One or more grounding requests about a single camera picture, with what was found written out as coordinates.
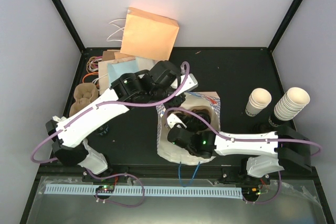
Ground blue checkered paper bag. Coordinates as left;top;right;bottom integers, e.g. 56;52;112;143
156;92;221;165

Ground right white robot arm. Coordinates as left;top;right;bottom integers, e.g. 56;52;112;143
163;108;321;184

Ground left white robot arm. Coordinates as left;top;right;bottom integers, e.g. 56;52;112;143
30;60;197;182

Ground white paper bag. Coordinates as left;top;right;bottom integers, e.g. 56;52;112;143
135;57;157;70

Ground light blue paper bag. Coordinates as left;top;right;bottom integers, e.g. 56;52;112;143
107;60;139;84

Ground short stack paper cups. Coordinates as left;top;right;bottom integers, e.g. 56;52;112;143
245;88;272;117

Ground orange paper bag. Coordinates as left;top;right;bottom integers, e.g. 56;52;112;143
121;7;179;60

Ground beige kraft paper bag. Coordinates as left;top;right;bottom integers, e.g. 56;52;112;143
98;59;123;95

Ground brown flat paper bag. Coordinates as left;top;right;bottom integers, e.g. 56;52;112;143
102;50;123;61

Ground brown pulp cup carrier stack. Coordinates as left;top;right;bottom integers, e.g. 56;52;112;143
69;83;99;117

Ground tall stack paper cups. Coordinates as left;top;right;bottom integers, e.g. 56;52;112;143
268;87;310;127

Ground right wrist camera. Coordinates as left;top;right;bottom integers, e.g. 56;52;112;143
166;113;186;129

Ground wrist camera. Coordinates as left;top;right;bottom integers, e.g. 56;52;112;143
166;113;186;129
170;73;198;96

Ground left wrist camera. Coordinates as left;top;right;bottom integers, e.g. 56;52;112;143
170;73;198;96

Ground blue bag handle cord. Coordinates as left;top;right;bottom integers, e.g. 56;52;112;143
177;162;202;188

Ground light blue cable duct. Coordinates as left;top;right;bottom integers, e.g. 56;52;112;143
44;184;243;199

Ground orange bag handle cord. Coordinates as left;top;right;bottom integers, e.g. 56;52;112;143
82;72;99;82

